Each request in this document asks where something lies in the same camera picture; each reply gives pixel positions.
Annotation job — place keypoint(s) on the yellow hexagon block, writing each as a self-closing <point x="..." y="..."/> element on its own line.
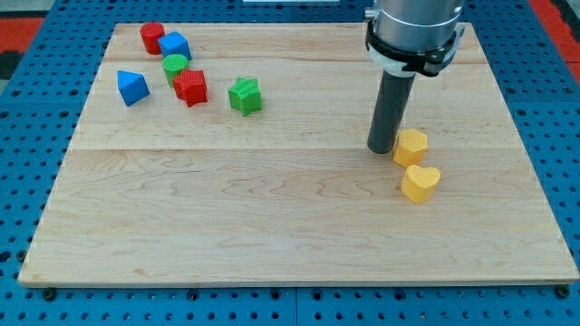
<point x="411" y="147"/>

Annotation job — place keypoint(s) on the yellow heart block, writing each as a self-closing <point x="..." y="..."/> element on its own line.
<point x="418" y="184"/>

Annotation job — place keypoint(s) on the blue triangle block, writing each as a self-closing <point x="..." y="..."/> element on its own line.
<point x="132" y="87"/>

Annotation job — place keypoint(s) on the blue cube block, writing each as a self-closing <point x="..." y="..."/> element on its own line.
<point x="174" y="43"/>

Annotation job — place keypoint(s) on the green star block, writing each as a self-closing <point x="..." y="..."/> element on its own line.
<point x="245" y="96"/>

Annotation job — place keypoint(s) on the red cylinder block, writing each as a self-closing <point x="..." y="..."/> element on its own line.
<point x="150" y="34"/>

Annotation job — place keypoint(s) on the green cylinder block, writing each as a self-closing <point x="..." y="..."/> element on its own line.
<point x="172" y="66"/>

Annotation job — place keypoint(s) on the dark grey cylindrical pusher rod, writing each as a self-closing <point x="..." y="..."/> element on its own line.
<point x="390" y="105"/>

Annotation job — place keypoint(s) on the red star block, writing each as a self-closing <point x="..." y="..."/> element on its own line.
<point x="191" y="87"/>

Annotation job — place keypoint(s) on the light wooden board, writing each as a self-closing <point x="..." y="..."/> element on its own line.
<point x="160" y="194"/>

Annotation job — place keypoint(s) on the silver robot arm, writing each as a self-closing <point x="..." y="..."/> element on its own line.
<point x="416" y="25"/>

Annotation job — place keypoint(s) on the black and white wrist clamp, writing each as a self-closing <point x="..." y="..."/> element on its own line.
<point x="404" y="64"/>

